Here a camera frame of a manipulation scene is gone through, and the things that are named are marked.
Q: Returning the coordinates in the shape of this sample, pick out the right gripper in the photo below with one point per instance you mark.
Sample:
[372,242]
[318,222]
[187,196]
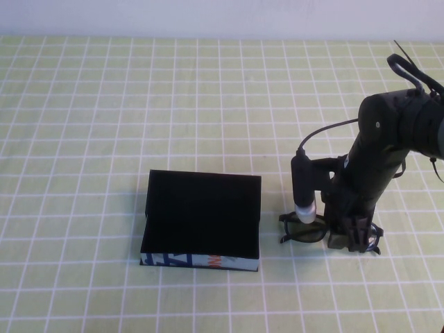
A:
[360,184]

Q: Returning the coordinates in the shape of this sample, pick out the black framed glasses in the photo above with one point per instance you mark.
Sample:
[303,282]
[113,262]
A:
[307,237]

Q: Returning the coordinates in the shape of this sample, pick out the black glasses case printed side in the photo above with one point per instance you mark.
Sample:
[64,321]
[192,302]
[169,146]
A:
[204,208]

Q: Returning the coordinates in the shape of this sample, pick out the short black zip tie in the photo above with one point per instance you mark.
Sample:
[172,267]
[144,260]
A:
[435,170]

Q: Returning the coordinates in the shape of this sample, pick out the long black zip tie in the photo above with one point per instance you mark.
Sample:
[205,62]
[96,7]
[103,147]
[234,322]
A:
[404,52]

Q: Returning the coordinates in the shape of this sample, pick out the green checkered tablecloth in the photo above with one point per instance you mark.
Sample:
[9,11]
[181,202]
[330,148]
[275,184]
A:
[104,104]

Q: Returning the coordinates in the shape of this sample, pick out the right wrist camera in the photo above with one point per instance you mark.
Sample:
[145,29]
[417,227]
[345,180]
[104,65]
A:
[303,187]

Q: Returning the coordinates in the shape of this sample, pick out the right camera mount bracket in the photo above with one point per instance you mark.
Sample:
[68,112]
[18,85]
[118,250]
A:
[322,170]

